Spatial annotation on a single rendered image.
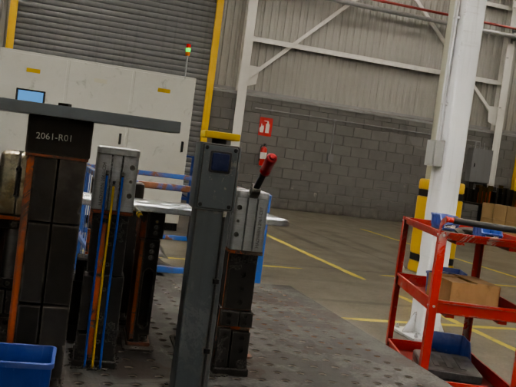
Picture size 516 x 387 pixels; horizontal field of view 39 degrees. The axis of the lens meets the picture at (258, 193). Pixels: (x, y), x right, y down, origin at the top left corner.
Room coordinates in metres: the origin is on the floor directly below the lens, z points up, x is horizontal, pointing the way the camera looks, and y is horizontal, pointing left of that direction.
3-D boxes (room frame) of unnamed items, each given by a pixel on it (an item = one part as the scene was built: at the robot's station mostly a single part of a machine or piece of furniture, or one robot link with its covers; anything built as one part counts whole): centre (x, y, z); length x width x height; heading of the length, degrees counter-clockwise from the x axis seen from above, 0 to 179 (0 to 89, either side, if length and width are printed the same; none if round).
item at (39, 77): (9.43, 2.19, 1.22); 2.40 x 0.54 x 2.45; 108
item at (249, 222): (1.45, 0.02, 0.88); 0.11 x 0.10 x 0.36; 13
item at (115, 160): (1.39, 0.27, 0.90); 0.13 x 0.10 x 0.41; 13
